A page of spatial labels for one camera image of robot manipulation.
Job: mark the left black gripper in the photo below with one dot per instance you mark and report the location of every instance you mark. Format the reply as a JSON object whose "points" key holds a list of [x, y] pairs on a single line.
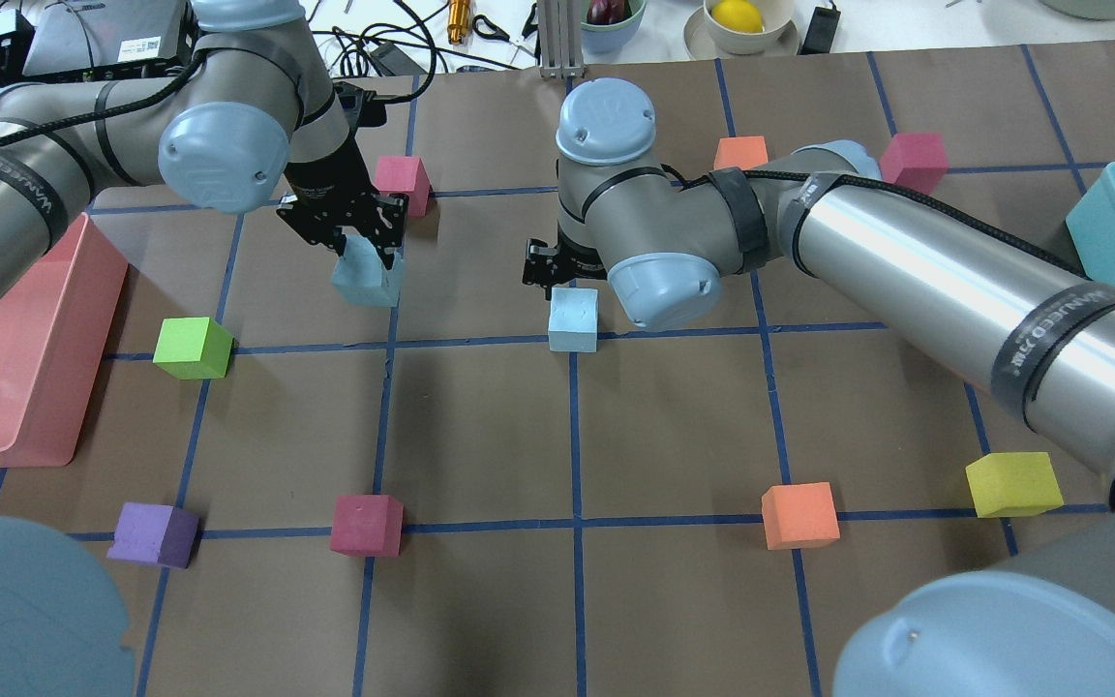
{"points": [[323, 178]]}

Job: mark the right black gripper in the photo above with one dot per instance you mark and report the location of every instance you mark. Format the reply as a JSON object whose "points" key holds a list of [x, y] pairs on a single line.
{"points": [[550, 265]]}

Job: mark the light blue block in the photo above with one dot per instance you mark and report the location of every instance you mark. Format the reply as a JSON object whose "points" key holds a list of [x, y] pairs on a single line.
{"points": [[573, 320], [361, 278]]}

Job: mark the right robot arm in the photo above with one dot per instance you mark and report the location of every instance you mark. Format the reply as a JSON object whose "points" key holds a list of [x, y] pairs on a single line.
{"points": [[992, 308]]}

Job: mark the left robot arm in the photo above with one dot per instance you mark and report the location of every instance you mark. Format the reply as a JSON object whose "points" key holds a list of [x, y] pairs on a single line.
{"points": [[256, 105]]}

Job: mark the near middle red block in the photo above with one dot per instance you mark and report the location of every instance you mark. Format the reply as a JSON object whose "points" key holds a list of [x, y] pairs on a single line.
{"points": [[405, 175]]}

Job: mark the green foam block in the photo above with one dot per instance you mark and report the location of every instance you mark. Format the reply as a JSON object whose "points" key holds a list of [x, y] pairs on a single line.
{"points": [[193, 348]]}

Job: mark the near orange foam block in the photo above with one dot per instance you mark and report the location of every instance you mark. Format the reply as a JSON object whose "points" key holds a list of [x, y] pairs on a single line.
{"points": [[742, 152]]}

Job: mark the orange foam block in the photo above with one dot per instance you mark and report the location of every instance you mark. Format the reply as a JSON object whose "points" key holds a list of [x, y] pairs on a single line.
{"points": [[799, 516], [742, 152]]}

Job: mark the beige bowl with lemon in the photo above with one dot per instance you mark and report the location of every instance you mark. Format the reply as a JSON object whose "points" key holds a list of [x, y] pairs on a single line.
{"points": [[741, 28]]}

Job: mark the far middle red block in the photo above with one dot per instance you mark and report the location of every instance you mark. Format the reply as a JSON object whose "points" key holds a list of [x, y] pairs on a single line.
{"points": [[367, 526]]}

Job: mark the far orange foam block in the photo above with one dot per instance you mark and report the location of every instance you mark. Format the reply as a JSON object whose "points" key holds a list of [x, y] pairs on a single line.
{"points": [[799, 516]]}

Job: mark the black power adapter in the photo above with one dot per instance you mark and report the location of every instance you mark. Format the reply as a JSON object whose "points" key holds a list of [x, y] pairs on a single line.
{"points": [[822, 29]]}

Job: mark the left purple foam block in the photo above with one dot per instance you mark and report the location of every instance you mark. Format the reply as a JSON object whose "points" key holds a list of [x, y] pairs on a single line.
{"points": [[155, 535]]}

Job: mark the right red foam block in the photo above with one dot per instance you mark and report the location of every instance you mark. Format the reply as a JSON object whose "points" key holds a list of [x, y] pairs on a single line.
{"points": [[918, 161]]}

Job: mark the pink plastic tray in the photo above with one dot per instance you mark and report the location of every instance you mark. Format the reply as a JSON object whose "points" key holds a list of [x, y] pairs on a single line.
{"points": [[54, 326]]}

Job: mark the yellow foam block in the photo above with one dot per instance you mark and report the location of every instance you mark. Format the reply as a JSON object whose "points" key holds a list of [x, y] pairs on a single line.
{"points": [[1013, 485]]}

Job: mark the yellow handled tool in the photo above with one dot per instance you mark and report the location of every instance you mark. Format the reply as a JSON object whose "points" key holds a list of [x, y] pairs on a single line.
{"points": [[458, 21]]}

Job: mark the aluminium frame post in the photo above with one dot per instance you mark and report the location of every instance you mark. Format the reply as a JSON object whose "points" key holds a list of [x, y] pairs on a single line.
{"points": [[560, 31]]}

